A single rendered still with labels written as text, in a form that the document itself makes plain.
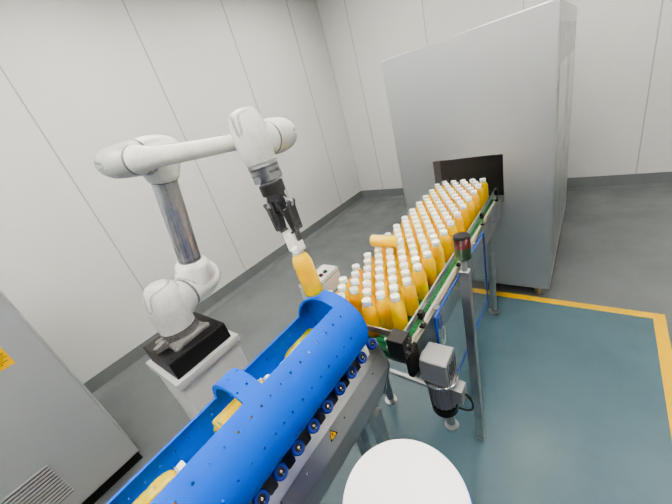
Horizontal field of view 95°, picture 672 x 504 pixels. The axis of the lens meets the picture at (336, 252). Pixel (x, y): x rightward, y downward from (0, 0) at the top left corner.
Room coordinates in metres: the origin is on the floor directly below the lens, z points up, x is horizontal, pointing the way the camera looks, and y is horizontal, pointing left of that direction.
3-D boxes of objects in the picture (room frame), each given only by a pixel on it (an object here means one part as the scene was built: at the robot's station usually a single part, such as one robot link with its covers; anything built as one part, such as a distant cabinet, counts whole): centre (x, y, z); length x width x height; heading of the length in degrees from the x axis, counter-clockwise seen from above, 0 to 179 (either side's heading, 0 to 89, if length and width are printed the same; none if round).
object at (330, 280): (1.36, 0.12, 1.05); 0.20 x 0.10 x 0.10; 137
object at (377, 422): (0.91, 0.04, 0.31); 0.06 x 0.06 x 0.63; 47
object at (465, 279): (1.04, -0.48, 0.55); 0.04 x 0.04 x 1.10; 47
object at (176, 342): (1.20, 0.79, 1.11); 0.22 x 0.18 x 0.06; 143
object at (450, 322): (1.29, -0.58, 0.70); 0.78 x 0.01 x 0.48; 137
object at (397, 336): (0.91, -0.13, 0.95); 0.10 x 0.07 x 0.10; 47
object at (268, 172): (0.97, 0.13, 1.70); 0.09 x 0.09 x 0.06
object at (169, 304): (1.23, 0.77, 1.25); 0.18 x 0.16 x 0.22; 155
